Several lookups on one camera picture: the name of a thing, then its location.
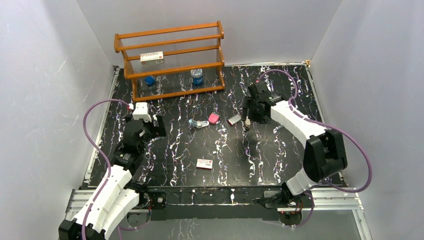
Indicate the red white staple box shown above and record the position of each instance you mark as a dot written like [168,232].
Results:
[204,164]

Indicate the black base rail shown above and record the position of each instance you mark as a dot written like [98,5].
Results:
[219,202]

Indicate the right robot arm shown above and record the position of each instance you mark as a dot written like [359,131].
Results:
[324,149]

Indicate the pink eraser block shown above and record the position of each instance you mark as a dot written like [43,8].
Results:
[213,118]

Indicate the small blue box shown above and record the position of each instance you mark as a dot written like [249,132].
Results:
[150,80]

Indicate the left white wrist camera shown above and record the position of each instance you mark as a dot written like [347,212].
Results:
[142,112]

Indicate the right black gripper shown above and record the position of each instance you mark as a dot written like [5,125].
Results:
[248,103]

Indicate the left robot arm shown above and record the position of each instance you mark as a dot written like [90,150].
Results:
[117,193]

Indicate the grey staple strip box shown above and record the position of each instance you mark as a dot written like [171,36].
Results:
[233,120]

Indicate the white staple box on shelf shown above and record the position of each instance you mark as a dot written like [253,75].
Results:
[152,58]

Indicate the blue round tin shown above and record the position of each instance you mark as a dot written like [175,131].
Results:
[196,76]

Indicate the beige small eraser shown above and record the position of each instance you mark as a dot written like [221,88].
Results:
[247,124]

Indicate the light blue stapler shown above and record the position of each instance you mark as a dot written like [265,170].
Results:
[198,124]

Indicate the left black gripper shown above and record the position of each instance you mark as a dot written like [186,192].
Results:
[158,125]

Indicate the orange wooden shelf rack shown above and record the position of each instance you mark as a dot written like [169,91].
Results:
[184,48]

